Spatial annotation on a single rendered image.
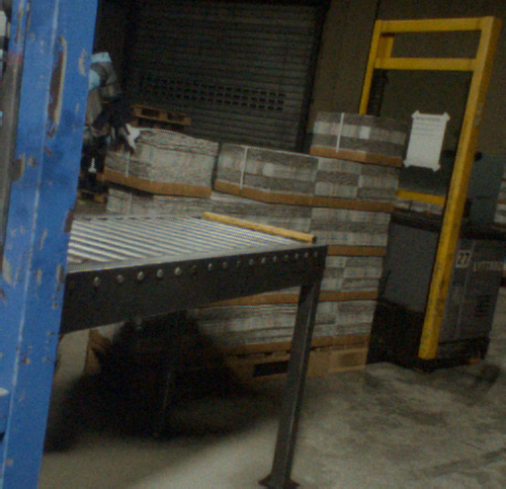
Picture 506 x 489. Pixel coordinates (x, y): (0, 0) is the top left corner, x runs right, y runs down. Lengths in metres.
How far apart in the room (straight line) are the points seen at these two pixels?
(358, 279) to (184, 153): 1.29
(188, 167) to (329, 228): 0.91
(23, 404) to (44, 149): 0.36
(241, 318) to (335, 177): 0.81
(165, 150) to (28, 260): 1.84
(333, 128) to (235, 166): 0.65
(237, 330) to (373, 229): 0.94
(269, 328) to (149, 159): 1.02
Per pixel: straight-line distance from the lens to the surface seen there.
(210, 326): 3.16
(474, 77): 3.98
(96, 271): 1.45
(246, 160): 3.33
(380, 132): 3.70
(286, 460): 2.49
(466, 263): 4.21
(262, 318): 3.34
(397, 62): 4.30
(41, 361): 1.11
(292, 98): 10.56
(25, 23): 1.07
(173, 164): 2.87
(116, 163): 3.06
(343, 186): 3.53
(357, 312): 3.82
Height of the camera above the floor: 1.09
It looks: 8 degrees down
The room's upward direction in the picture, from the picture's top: 9 degrees clockwise
